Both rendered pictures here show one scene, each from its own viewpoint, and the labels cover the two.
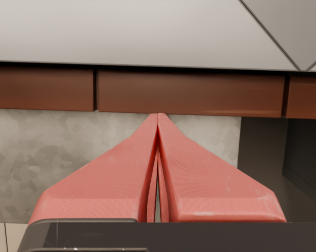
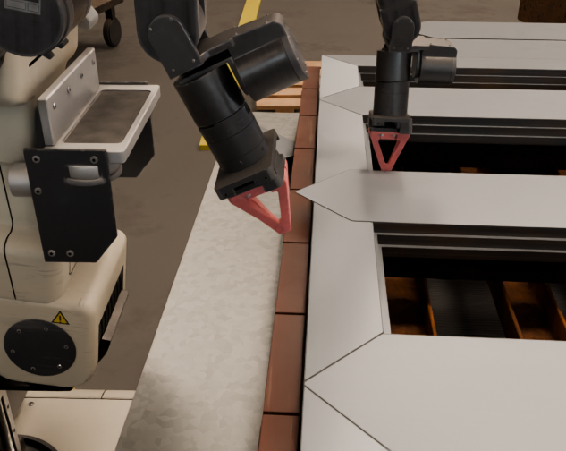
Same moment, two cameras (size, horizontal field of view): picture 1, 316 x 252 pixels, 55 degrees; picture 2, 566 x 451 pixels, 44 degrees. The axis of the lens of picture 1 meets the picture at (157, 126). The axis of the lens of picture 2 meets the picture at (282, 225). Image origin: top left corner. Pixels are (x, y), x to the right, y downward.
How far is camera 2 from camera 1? 0.73 m
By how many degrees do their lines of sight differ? 60
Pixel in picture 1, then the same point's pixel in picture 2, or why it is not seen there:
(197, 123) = not seen: outside the picture
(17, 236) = (74, 409)
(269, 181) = not seen: outside the picture
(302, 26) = (336, 381)
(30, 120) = (257, 338)
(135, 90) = (290, 331)
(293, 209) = not seen: outside the picture
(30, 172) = (207, 335)
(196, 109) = (273, 361)
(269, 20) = (339, 365)
